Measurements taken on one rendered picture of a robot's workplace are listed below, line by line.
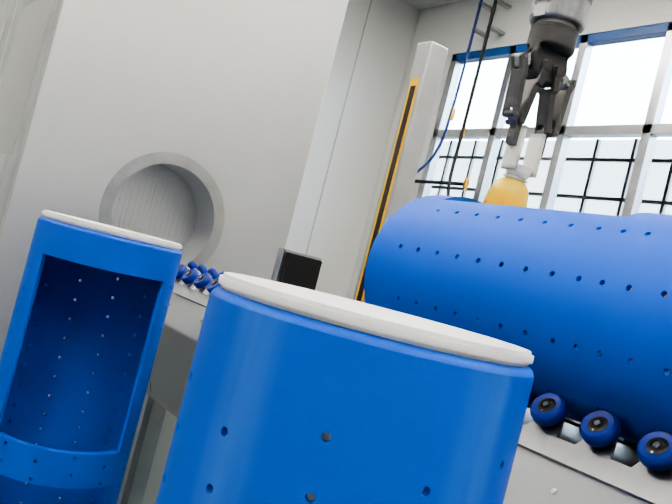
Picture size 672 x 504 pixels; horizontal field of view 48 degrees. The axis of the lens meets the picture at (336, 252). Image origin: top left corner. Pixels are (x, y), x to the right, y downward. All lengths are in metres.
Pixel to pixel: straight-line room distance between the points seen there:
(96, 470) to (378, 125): 5.21
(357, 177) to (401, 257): 5.18
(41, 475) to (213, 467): 0.96
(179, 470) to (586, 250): 0.55
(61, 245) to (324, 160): 4.79
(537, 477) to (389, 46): 5.78
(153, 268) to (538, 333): 0.79
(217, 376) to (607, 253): 0.52
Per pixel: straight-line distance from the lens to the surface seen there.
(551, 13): 1.26
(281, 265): 1.63
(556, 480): 0.94
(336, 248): 6.27
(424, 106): 2.01
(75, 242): 1.45
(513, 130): 1.21
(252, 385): 0.55
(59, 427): 1.78
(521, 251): 1.01
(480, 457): 0.58
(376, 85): 6.45
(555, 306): 0.94
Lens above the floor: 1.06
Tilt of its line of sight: 1 degrees up
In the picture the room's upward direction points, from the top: 14 degrees clockwise
